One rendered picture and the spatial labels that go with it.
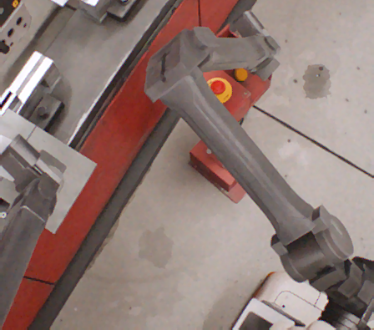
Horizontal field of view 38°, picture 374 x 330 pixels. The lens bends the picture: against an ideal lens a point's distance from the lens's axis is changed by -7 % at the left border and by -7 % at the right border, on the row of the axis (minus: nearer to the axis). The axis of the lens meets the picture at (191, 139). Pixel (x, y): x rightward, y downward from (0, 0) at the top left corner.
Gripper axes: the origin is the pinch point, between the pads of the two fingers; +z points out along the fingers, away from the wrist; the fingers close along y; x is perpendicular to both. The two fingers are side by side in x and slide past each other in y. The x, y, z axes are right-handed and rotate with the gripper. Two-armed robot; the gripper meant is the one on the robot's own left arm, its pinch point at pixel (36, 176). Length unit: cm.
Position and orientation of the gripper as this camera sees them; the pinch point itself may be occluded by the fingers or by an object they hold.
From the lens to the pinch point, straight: 123.6
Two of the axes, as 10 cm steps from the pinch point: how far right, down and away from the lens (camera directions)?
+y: -5.1, 8.2, -2.4
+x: 7.7, 5.7, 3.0
